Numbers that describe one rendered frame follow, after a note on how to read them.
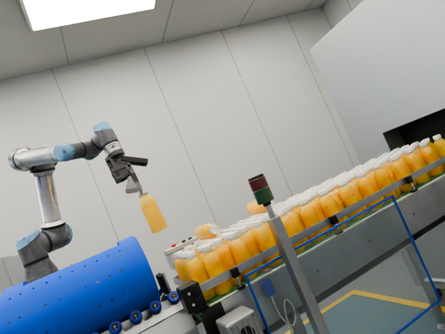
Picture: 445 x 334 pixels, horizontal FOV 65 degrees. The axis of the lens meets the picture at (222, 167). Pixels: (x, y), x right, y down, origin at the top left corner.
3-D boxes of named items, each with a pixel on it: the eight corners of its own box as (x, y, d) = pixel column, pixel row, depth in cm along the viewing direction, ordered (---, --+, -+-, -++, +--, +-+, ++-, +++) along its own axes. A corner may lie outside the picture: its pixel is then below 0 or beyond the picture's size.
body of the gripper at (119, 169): (117, 185, 152) (104, 162, 154) (136, 177, 155) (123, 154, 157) (117, 180, 145) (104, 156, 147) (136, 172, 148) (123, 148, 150)
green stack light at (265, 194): (255, 206, 127) (249, 193, 127) (269, 199, 129) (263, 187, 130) (263, 204, 121) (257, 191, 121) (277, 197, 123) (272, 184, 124)
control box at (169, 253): (170, 269, 177) (162, 250, 177) (205, 252, 185) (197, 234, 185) (175, 270, 168) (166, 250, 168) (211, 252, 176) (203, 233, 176)
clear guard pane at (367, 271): (300, 407, 123) (246, 276, 126) (438, 299, 154) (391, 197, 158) (301, 407, 122) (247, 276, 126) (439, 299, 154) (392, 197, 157)
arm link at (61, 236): (36, 254, 179) (15, 148, 173) (61, 243, 192) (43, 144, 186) (51, 255, 174) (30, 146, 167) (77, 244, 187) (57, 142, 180)
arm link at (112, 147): (119, 146, 158) (119, 138, 150) (124, 154, 157) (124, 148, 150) (103, 152, 155) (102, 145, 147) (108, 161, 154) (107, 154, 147)
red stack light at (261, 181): (249, 193, 127) (245, 183, 127) (263, 187, 130) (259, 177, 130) (257, 191, 121) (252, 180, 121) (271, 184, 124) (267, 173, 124)
